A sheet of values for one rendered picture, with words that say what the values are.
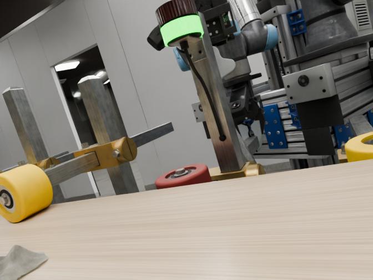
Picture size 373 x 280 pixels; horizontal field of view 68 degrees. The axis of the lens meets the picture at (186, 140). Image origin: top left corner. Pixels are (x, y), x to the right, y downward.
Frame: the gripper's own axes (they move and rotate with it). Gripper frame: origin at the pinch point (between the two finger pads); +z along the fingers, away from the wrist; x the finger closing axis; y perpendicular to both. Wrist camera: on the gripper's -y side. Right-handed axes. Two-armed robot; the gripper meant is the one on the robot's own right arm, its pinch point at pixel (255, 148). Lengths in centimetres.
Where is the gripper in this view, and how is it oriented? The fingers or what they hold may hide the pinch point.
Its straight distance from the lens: 79.7
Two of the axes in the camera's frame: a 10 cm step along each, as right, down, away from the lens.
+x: -8.6, 2.0, 4.8
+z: 2.9, 9.5, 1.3
